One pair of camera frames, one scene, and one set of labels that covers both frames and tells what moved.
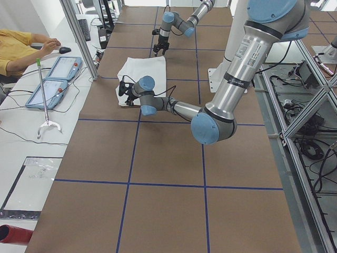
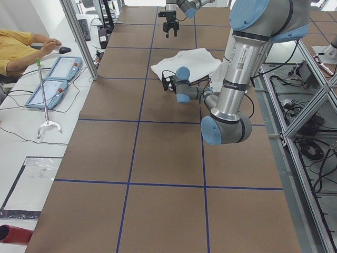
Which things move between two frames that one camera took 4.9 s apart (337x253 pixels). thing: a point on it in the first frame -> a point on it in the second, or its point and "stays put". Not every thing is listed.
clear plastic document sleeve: [27, 194] stays put
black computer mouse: [63, 50] stays put
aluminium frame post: [74, 18] stays put
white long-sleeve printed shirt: [134, 68] -> [199, 63]
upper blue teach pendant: [65, 68] stays put
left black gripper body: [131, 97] -> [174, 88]
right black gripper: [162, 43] -> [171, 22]
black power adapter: [103, 38] stays put
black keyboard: [83, 24] stays put
